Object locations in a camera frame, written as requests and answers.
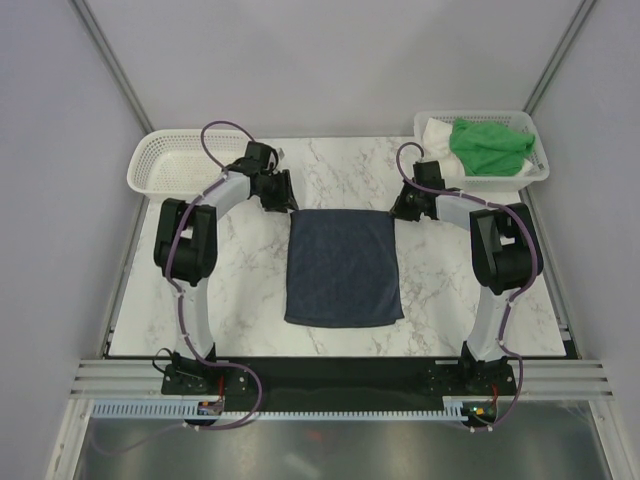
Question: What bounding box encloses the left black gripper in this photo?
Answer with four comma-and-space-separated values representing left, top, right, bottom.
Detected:
255, 171, 298, 216

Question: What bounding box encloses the dark blue towel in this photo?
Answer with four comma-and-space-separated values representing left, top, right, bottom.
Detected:
284, 209, 404, 329

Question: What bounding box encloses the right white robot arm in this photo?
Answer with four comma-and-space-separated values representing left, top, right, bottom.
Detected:
391, 161, 544, 394

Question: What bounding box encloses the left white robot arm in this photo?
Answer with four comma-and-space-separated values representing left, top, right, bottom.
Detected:
153, 141, 298, 394

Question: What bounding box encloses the white towel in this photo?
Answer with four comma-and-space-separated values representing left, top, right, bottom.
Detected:
422, 118, 531, 176

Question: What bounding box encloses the green towel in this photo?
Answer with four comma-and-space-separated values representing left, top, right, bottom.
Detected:
449, 118, 536, 177

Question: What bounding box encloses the left white plastic basket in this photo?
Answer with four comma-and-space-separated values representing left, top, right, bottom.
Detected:
127, 129, 249, 202

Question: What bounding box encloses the white plastic basket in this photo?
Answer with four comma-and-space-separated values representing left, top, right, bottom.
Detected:
414, 110, 550, 192
127, 129, 249, 202

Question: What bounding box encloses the right white plastic basket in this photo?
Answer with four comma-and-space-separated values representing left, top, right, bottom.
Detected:
414, 110, 550, 192

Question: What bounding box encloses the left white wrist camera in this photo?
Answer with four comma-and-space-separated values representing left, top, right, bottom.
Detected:
275, 147, 285, 163

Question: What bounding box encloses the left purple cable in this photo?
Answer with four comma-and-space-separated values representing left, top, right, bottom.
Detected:
167, 119, 264, 371

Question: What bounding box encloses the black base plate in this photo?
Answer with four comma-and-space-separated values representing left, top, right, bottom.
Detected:
161, 357, 516, 411

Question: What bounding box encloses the white slotted cable duct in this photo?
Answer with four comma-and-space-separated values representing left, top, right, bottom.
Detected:
91, 399, 468, 421

